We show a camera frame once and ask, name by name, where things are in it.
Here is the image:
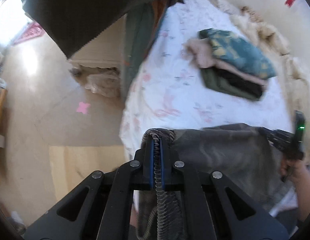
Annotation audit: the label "camouflage pants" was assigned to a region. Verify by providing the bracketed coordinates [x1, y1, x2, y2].
[136, 124, 291, 239]

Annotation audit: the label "person's right hand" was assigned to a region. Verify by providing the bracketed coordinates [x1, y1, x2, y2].
[280, 157, 310, 222]

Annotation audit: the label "pink star floor sticker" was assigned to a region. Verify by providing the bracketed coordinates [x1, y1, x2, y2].
[76, 102, 90, 115]

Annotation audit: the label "olive green folded garment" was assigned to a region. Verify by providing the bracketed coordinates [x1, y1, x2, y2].
[200, 67, 264, 101]

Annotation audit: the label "teal patterned folded garment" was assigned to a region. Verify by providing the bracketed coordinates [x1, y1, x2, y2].
[198, 28, 276, 80]

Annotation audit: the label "clear plastic bag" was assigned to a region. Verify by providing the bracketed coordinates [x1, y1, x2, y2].
[70, 64, 121, 99]

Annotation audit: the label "cream fluffy blanket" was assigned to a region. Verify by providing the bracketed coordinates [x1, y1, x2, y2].
[209, 0, 310, 134]

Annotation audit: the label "white floral bed sheet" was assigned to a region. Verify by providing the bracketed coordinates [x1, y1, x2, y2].
[119, 0, 292, 160]

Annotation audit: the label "teal hanging cloth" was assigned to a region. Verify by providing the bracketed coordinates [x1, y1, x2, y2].
[120, 0, 169, 100]

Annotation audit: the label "dark hanging garment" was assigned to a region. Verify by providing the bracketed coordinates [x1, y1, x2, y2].
[21, 0, 154, 59]

